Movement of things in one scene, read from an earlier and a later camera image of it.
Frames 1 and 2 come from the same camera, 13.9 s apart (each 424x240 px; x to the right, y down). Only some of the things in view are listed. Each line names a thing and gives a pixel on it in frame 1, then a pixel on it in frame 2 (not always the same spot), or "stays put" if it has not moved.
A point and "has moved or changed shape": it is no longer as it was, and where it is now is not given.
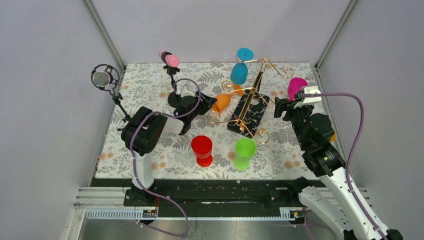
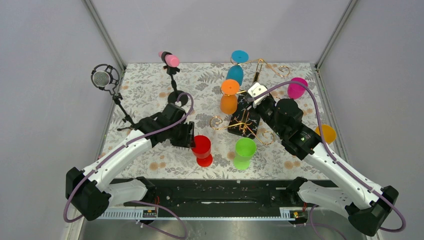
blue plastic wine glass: (240, 71) has moved or changed shape
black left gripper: (206, 102) to (188, 141)
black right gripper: (285, 106) to (250, 108)
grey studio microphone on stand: (106, 77) stays put
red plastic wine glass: (202, 146) stays put
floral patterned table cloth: (218, 117) stays put
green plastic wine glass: (245, 148) stays put
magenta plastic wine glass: (294, 86) stays put
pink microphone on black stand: (172, 61) stays put
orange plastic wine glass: (221, 101) has moved or changed shape
